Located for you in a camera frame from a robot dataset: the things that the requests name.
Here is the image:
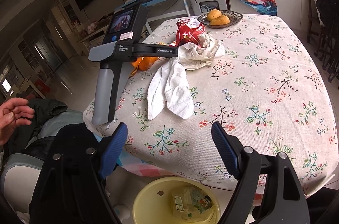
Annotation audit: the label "blue green milk carton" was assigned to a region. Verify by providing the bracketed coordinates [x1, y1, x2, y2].
[171, 187, 214, 222]

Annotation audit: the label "white plastic bag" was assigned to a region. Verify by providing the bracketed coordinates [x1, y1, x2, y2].
[178, 32, 225, 71]

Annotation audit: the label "wooden chair with bag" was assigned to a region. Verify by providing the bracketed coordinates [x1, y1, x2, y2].
[300, 0, 325, 43]

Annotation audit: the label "dark fruit plate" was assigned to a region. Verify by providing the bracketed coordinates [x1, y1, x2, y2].
[198, 10, 243, 29]

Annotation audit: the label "large orange peel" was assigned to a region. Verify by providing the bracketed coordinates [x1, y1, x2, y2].
[129, 57, 158, 78]

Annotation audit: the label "person's left hand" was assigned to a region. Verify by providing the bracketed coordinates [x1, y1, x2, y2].
[0, 97, 35, 146]

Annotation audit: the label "white small appliance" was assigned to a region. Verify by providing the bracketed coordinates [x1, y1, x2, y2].
[190, 0, 228, 16]

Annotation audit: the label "red snack wrapper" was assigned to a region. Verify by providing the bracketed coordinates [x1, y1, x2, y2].
[175, 17, 205, 47]

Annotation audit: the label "white cloth on table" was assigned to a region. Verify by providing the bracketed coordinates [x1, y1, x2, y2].
[147, 58, 194, 120]

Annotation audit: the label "yellow fruit back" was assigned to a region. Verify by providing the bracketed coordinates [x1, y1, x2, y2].
[206, 9, 222, 22]

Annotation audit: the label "yellow fruit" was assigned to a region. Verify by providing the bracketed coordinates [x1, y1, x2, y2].
[206, 9, 222, 22]
[209, 15, 230, 26]

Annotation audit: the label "white tv cabinet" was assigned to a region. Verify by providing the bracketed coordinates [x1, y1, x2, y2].
[78, 25, 108, 55]

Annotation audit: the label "black folded chairs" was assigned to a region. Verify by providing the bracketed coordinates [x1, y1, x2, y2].
[315, 0, 338, 83]

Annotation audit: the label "yellow trash bin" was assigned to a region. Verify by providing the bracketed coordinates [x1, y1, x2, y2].
[132, 176, 221, 223]

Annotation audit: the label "yellow fruit front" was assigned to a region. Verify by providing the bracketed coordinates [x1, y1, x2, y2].
[209, 15, 230, 26]

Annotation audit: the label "floral tablecloth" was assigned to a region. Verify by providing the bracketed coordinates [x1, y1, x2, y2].
[83, 14, 338, 195]

